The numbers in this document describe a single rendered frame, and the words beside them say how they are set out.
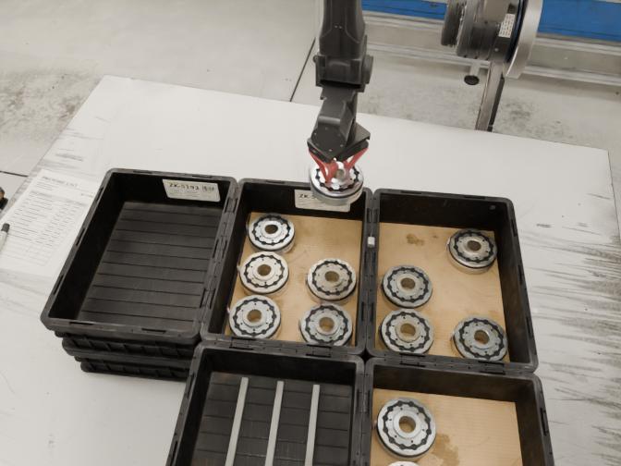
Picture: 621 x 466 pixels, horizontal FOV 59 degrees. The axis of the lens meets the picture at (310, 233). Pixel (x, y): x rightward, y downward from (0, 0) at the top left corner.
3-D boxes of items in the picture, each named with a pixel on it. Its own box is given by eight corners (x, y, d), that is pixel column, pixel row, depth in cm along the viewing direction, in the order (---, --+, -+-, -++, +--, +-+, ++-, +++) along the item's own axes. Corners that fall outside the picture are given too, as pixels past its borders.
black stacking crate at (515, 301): (370, 221, 129) (373, 189, 120) (497, 232, 127) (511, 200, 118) (361, 381, 105) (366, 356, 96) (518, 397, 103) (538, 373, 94)
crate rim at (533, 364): (372, 194, 121) (373, 187, 120) (509, 204, 119) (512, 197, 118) (364, 361, 97) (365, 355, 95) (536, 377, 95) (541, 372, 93)
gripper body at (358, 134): (371, 141, 100) (374, 109, 94) (328, 166, 96) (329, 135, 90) (347, 123, 103) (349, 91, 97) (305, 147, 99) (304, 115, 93)
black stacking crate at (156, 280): (123, 202, 133) (109, 169, 124) (243, 211, 131) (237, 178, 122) (61, 351, 109) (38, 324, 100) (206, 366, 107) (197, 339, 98)
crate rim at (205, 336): (239, 184, 123) (238, 177, 122) (372, 194, 121) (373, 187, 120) (199, 345, 99) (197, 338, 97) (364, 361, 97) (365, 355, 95)
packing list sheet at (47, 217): (36, 168, 155) (35, 167, 155) (111, 182, 152) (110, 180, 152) (-33, 261, 136) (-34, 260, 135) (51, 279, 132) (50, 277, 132)
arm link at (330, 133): (374, 50, 84) (320, 43, 86) (361, 97, 78) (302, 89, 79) (368, 111, 94) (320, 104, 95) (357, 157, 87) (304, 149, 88)
